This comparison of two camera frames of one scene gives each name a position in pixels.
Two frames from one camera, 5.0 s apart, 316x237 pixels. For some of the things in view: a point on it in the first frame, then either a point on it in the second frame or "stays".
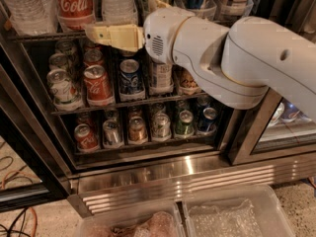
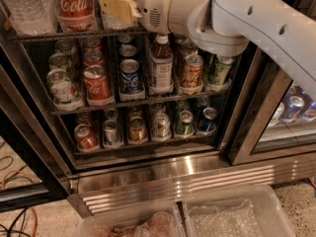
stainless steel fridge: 101,124 stays
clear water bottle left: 34,8 stays
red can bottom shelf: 87,140 stays
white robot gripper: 161,34 -> 154,8
